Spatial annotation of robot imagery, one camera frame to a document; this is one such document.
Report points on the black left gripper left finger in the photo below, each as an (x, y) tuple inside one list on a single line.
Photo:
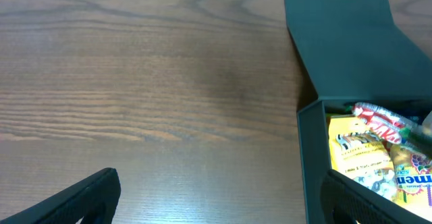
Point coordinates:
[(92, 200)]

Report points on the yellow Hacks candy bag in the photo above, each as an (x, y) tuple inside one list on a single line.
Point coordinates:
[(359, 154)]

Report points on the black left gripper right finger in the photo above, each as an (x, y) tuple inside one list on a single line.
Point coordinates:
[(345, 201)]

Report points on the green red candy bar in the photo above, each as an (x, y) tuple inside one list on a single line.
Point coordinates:
[(393, 128)]

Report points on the black box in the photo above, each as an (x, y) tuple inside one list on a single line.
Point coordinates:
[(352, 52)]

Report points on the yellow candy bottle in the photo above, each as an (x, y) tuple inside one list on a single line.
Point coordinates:
[(413, 178)]

